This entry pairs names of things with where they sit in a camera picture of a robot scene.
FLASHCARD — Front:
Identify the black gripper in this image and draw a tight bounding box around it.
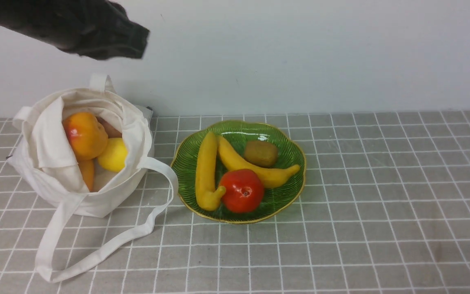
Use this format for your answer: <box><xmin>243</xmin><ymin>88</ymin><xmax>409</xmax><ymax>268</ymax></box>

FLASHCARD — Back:
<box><xmin>58</xmin><ymin>0</ymin><xmax>151</xmax><ymax>61</ymax></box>

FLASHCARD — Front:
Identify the orange peach fruit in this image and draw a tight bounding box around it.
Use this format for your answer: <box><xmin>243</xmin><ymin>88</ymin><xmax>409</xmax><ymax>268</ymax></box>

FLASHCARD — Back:
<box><xmin>63</xmin><ymin>112</ymin><xmax>109</xmax><ymax>161</ymax></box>

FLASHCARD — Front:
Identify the orange carrot-like fruit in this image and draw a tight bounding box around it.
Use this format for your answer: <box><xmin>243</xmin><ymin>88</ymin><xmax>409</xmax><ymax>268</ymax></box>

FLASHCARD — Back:
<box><xmin>78</xmin><ymin>159</ymin><xmax>95</xmax><ymax>192</ymax></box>

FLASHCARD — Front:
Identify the white cloth tote bag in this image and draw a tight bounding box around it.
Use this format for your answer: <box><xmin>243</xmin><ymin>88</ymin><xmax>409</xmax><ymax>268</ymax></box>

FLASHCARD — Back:
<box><xmin>7</xmin><ymin>73</ymin><xmax>179</xmax><ymax>283</ymax></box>

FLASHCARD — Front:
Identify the yellow lemon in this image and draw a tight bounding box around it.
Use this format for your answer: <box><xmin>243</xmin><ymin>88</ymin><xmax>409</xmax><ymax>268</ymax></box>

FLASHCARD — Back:
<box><xmin>97</xmin><ymin>138</ymin><xmax>129</xmax><ymax>173</ymax></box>

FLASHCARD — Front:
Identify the green glass leaf plate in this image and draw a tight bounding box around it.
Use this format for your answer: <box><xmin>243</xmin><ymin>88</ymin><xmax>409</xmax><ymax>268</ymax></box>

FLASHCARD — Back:
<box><xmin>171</xmin><ymin>120</ymin><xmax>306</xmax><ymax>224</ymax></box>

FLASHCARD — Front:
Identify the yellow banana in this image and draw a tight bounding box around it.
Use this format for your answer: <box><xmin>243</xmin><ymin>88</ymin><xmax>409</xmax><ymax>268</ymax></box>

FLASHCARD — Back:
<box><xmin>217</xmin><ymin>136</ymin><xmax>301</xmax><ymax>189</ymax></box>
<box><xmin>195</xmin><ymin>132</ymin><xmax>226</xmax><ymax>212</ymax></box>

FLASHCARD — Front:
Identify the brown kiwi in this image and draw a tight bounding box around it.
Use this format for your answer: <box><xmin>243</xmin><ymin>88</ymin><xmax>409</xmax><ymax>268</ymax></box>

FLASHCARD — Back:
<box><xmin>243</xmin><ymin>140</ymin><xmax>279</xmax><ymax>169</ymax></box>

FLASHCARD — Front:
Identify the red apple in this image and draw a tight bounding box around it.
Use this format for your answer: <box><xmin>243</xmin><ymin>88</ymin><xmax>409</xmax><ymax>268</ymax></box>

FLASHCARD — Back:
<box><xmin>219</xmin><ymin>169</ymin><xmax>265</xmax><ymax>214</ymax></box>

